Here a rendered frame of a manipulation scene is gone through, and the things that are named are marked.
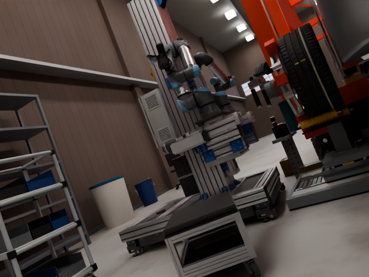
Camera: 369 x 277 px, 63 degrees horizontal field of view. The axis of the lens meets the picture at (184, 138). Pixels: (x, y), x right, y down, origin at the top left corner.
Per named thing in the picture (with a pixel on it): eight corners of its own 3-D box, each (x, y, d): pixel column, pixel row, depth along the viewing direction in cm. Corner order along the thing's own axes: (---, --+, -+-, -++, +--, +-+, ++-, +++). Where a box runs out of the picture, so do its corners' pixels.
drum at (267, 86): (295, 88, 219) (288, 70, 220) (268, 100, 230) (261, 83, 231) (298, 88, 232) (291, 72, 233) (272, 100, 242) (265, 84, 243)
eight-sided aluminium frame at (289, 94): (302, 115, 201) (272, 42, 204) (292, 118, 204) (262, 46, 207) (310, 111, 248) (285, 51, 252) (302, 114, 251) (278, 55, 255)
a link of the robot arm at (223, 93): (226, 103, 263) (221, 88, 264) (214, 109, 271) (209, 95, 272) (233, 101, 272) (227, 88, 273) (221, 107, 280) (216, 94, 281)
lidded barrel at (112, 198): (118, 221, 529) (104, 182, 533) (145, 212, 505) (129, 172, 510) (95, 233, 473) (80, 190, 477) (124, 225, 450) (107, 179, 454)
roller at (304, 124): (342, 115, 200) (339, 107, 201) (298, 131, 215) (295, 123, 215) (342, 114, 206) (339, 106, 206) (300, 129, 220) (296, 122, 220)
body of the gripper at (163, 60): (169, 64, 181) (173, 68, 193) (166, 50, 182) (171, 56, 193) (157, 67, 182) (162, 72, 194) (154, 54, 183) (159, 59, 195)
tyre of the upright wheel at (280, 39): (351, 120, 193) (310, 26, 179) (314, 133, 204) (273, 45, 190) (340, 92, 249) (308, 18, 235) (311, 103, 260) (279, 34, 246)
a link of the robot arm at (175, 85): (186, 82, 198) (180, 67, 198) (171, 89, 199) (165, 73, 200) (188, 84, 205) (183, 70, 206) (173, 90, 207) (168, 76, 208)
